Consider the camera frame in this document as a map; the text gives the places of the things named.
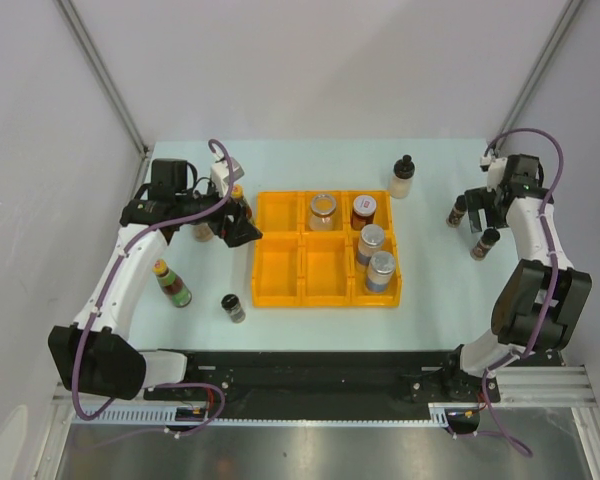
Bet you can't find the black-cap squeeze bottle right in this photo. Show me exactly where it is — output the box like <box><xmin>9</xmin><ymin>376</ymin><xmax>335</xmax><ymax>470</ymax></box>
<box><xmin>388</xmin><ymin>154</ymin><xmax>416</xmax><ymax>199</ymax></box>

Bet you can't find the tall red sauce bottle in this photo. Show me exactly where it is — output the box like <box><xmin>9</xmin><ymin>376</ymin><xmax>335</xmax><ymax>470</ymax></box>
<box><xmin>231</xmin><ymin>184</ymin><xmax>254</xmax><ymax>223</ymax></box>

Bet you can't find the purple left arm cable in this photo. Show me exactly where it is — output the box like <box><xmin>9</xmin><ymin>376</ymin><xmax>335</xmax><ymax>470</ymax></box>
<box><xmin>72</xmin><ymin>138</ymin><xmax>231</xmax><ymax>446</ymax></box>

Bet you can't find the clear flask-shaped glass jar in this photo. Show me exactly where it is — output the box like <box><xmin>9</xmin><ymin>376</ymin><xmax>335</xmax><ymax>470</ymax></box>
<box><xmin>308</xmin><ymin>192</ymin><xmax>342</xmax><ymax>232</ymax></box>

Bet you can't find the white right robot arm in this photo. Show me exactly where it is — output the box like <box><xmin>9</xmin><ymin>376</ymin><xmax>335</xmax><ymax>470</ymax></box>
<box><xmin>441</xmin><ymin>154</ymin><xmax>592</xmax><ymax>401</ymax></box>

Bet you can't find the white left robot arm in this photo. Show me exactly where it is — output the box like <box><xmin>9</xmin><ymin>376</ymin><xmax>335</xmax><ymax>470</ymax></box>
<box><xmin>48</xmin><ymin>154</ymin><xmax>262</xmax><ymax>400</ymax></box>

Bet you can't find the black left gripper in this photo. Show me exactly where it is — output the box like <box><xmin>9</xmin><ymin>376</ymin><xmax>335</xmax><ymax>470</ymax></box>
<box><xmin>175</xmin><ymin>180</ymin><xmax>261</xmax><ymax>247</ymax></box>

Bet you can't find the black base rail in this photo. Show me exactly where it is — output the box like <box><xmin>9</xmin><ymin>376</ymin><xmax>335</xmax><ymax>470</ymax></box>
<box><xmin>144</xmin><ymin>351</ymin><xmax>500</xmax><ymax>413</ymax></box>

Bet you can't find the small black-lid spice jar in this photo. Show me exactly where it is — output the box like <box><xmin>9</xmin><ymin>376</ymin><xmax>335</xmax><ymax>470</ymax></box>
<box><xmin>221</xmin><ymin>293</ymin><xmax>246</xmax><ymax>323</ymax></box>

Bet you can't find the blue-label pearl jar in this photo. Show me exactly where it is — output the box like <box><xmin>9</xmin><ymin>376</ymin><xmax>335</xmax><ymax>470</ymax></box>
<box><xmin>365</xmin><ymin>251</ymin><xmax>397</xmax><ymax>294</ymax></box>
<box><xmin>355</xmin><ymin>224</ymin><xmax>386</xmax><ymax>271</ymax></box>

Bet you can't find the black-cap spice bottle left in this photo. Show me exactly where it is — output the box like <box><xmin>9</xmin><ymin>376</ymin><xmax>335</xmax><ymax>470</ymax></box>
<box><xmin>193</xmin><ymin>223</ymin><xmax>214</xmax><ymax>242</ymax></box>

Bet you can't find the green-label sauce bottle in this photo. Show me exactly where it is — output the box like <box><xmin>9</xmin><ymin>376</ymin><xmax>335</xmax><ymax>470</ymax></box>
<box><xmin>153</xmin><ymin>259</ymin><xmax>192</xmax><ymax>308</ymax></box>

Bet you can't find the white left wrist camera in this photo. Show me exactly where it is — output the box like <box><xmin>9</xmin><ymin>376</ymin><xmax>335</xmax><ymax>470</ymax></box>
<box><xmin>210</xmin><ymin>157</ymin><xmax>245</xmax><ymax>196</ymax></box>

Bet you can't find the dark spice shaker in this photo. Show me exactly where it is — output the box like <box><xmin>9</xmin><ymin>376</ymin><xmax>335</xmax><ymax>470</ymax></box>
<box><xmin>446</xmin><ymin>195</ymin><xmax>468</xmax><ymax>228</ymax></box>
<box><xmin>470</xmin><ymin>228</ymin><xmax>501</xmax><ymax>261</ymax></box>

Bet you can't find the white slotted cable duct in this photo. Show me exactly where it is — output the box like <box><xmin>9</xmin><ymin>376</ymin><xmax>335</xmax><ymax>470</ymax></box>
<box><xmin>93</xmin><ymin>404</ymin><xmax>480</xmax><ymax>431</ymax></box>

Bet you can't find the yellow six-compartment tray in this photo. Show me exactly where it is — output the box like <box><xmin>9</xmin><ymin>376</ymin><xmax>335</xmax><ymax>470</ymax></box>
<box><xmin>251</xmin><ymin>190</ymin><xmax>402</xmax><ymax>308</ymax></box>

